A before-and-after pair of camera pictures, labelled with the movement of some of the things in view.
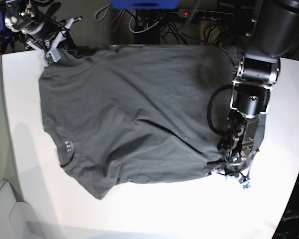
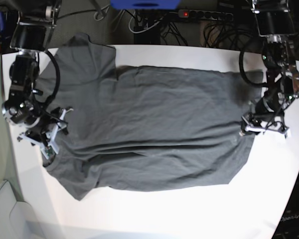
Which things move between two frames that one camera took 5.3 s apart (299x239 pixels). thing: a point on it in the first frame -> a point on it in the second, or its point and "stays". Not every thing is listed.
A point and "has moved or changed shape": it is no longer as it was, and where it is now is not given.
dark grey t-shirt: [146, 112] has moved or changed shape
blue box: [145, 4] stays
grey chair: [10, 219] stays
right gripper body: [233, 169] -> [262, 122]
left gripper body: [45, 32] -> [42, 136]
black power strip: [186, 13] stays
